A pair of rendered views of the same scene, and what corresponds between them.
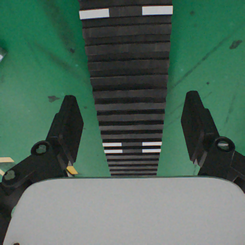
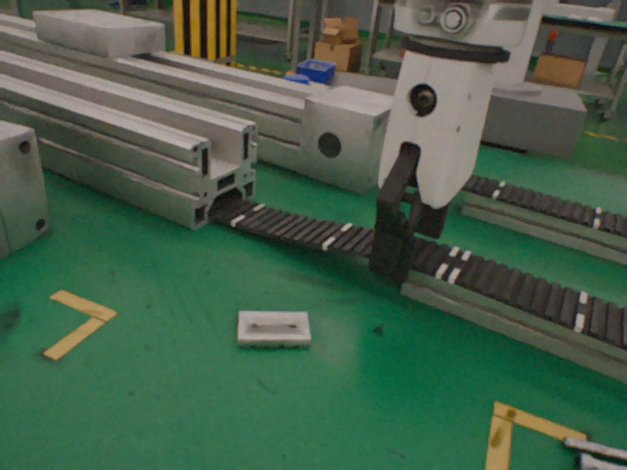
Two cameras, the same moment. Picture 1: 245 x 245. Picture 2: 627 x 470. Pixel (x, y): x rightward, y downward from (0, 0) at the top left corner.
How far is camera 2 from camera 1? 0.41 m
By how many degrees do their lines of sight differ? 90
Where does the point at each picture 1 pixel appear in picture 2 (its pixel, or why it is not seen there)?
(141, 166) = (498, 272)
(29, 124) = (400, 382)
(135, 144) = (449, 258)
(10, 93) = (342, 355)
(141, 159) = (483, 269)
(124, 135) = (432, 258)
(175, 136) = not seen: hidden behind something
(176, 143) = not seen: hidden behind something
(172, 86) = not seen: hidden behind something
